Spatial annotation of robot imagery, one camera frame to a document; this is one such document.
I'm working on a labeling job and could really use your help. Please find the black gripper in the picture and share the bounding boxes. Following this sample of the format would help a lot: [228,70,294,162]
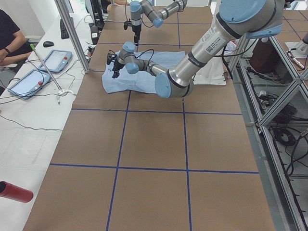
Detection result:
[132,25,141,44]
[112,61,122,78]

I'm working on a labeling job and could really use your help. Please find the light blue t-shirt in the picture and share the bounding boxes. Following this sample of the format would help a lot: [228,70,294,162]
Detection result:
[102,51,185,94]

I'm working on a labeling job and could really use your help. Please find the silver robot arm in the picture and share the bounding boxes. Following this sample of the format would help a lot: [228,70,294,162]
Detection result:
[124,0,187,45]
[107,0,285,98]

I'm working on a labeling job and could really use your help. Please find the far blue teach pendant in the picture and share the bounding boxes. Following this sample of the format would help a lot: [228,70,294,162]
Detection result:
[43,50,72,74]

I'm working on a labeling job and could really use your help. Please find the blue teach pendant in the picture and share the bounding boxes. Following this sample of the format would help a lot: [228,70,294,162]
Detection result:
[8,69,51,100]
[43,50,72,74]

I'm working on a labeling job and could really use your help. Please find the black keyboard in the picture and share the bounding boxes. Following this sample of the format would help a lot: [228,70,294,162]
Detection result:
[60,19,69,39]

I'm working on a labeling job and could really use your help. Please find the black computer mouse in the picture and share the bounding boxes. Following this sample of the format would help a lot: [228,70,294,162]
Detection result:
[43,41,54,48]

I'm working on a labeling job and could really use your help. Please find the metal rod green tip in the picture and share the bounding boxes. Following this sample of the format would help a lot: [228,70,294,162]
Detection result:
[30,44,64,94]

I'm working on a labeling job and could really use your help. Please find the near blue teach pendant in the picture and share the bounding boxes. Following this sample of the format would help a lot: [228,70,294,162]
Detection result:
[8,69,51,100]

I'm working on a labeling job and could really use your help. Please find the seated person black shirt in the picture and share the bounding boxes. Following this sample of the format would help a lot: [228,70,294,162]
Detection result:
[0,10,32,66]

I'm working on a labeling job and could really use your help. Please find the red cylinder bottle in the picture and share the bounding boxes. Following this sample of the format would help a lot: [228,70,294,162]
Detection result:
[0,181,34,203]

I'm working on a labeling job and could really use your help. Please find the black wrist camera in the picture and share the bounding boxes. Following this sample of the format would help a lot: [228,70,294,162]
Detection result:
[106,53,117,65]

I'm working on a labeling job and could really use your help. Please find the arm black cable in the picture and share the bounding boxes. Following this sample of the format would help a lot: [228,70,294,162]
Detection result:
[134,49,155,64]

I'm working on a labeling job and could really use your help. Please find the aluminium frame post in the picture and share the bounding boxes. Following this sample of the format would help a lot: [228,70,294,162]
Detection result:
[55,0,90,73]

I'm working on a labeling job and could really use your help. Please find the aluminium frame rack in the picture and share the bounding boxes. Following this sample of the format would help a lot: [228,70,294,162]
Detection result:
[226,0,308,231]

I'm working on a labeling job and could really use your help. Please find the floor cable bundle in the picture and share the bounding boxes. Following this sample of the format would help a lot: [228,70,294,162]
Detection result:
[269,127,295,146]

